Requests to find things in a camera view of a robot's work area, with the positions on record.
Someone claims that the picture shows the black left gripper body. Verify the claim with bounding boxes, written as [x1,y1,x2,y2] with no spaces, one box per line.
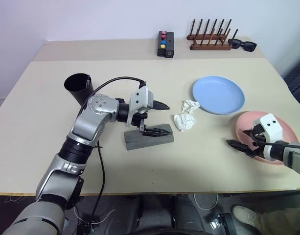
[132,111,149,133]

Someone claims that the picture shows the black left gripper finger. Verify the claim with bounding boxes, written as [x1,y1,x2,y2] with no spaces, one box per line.
[153,99,171,111]
[141,125,174,138]

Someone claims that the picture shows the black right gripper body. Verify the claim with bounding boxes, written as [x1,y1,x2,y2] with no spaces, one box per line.
[246,123,266,159]

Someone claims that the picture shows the pink plate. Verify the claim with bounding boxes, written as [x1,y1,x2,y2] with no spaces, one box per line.
[234,111,300,167]

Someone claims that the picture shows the grey glasses case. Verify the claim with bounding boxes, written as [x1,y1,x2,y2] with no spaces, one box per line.
[123,123,175,152]

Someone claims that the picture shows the black plastic cup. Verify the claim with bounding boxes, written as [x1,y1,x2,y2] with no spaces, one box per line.
[64,72,94,107]

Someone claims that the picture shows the crumpled white tissue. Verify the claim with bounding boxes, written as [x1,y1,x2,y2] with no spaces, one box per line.
[173,99,201,132]

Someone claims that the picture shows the blue plate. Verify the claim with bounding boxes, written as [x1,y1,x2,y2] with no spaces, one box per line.
[191,76,246,116]

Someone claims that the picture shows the black box with coloured buttons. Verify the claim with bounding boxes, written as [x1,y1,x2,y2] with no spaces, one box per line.
[157,30,168,57]

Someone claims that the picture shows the plain black box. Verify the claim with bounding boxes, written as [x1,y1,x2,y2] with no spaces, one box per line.
[164,32,175,59]

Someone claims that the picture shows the white shoe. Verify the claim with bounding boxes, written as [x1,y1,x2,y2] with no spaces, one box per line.
[232,205,261,227]

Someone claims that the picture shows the wooden plate rack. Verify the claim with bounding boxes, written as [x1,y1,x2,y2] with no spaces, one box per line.
[186,18,239,51]

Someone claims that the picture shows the black metal floor device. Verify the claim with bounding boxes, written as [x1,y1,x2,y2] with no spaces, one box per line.
[208,212,237,235]

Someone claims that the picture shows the dark grey rounded shape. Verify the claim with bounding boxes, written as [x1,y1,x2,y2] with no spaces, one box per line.
[120,195,143,231]
[171,195,204,231]

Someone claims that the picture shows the black sunglasses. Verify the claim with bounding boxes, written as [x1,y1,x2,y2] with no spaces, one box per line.
[228,38,257,53]

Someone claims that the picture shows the beige trouser leg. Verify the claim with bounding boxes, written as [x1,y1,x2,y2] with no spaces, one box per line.
[252,207,300,235]

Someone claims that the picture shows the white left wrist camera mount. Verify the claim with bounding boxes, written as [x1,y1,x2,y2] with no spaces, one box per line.
[126,85,155,127]

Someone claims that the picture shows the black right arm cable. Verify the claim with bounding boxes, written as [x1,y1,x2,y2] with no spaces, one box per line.
[251,133,300,150]

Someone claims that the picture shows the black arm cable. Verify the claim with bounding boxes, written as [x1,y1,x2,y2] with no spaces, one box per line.
[77,76,147,225]
[251,133,300,150]

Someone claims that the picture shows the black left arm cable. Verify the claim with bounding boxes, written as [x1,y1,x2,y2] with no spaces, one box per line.
[77,76,147,225]

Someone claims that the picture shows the white floor cable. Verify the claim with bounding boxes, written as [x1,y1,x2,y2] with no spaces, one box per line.
[193,193,219,211]

